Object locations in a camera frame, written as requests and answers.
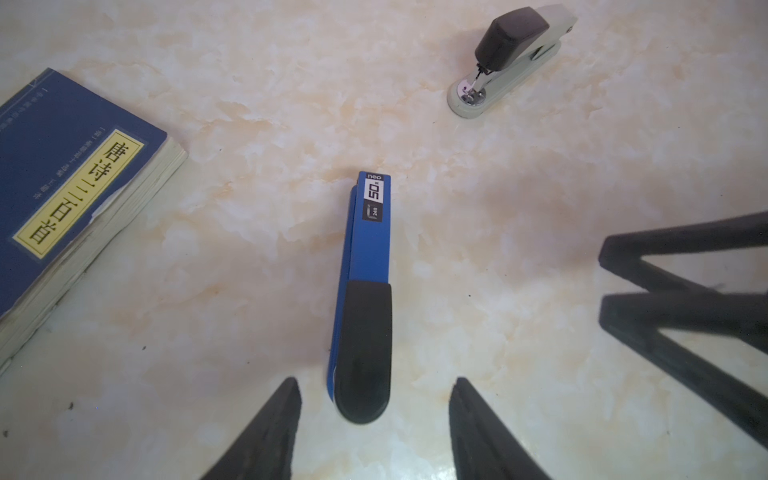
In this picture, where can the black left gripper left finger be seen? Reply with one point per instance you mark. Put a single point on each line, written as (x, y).
(264, 449)

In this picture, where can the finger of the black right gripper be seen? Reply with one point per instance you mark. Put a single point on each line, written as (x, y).
(637, 319)
(623, 254)

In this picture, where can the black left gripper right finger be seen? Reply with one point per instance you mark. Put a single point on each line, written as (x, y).
(482, 446)

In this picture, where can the small white clip object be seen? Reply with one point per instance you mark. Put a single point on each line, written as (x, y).
(513, 47)

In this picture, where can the dark blue booklet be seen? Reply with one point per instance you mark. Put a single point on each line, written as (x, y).
(76, 169)

